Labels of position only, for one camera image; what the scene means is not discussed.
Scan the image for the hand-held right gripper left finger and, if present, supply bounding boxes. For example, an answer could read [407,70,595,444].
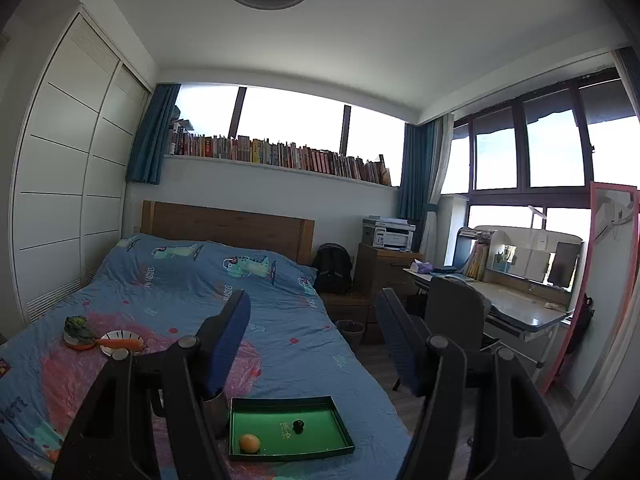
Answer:
[52,289,252,480]

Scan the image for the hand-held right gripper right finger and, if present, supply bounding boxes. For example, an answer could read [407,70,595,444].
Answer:
[376,288,583,480]

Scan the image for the green tray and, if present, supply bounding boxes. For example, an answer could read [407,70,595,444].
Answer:
[228,395,356,462]

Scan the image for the mesh waste basket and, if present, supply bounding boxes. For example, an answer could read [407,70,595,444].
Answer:
[335,320,366,353]

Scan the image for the bed with blue cover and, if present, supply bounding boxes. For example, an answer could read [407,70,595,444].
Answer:
[0,232,416,480]

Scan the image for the low wooden nightstand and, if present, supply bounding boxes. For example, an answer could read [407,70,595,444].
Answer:
[320,292,381,346]

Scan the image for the grey chair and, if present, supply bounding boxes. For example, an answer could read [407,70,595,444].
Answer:
[392,276,493,391]

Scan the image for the stainless steel cup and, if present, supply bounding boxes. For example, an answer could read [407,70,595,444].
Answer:
[201,390,231,438]

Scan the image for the wooden dresser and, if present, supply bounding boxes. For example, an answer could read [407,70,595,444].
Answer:
[355,243,426,311]

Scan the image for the black backpack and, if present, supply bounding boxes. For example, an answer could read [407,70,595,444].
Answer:
[310,243,355,296]

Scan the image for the carrot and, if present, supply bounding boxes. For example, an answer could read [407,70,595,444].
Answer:
[95,338,143,352]

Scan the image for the white plate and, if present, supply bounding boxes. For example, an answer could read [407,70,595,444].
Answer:
[99,329,147,358]

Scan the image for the white printer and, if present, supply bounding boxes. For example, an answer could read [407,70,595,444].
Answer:
[362,216,417,251]

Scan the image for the wooden bed headboard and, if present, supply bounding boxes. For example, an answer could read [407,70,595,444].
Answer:
[140,200,316,266]

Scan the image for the yellow folders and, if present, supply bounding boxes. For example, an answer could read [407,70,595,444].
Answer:
[467,240,493,281]

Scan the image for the study desk with hutch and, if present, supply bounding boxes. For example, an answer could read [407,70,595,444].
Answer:
[402,225,586,396]

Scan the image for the green leafy vegetable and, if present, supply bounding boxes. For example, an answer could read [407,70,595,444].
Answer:
[63,315,97,343]

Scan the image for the pink framed mirror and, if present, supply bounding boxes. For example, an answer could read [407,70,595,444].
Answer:
[537,181,640,408]

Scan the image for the pink plastic sheet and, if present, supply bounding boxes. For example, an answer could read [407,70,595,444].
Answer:
[40,310,261,480]

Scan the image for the blue curtain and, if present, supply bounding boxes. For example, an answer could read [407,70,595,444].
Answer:
[396,116,446,256]
[126,83,182,185]

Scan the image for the dark monitor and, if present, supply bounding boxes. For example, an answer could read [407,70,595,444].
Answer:
[547,241,581,288]

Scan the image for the black hanging bag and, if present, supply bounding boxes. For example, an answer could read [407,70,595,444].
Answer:
[567,292,596,356]

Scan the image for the dark framed balcony window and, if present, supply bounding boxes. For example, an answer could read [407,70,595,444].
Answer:
[440,62,640,241]

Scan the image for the row of books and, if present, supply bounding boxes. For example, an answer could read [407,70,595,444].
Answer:
[167,119,393,186]

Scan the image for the wide bedroom window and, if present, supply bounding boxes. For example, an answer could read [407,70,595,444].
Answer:
[175,84,407,187]

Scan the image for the white sliding door wardrobe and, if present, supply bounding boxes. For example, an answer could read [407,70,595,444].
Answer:
[12,5,153,326]

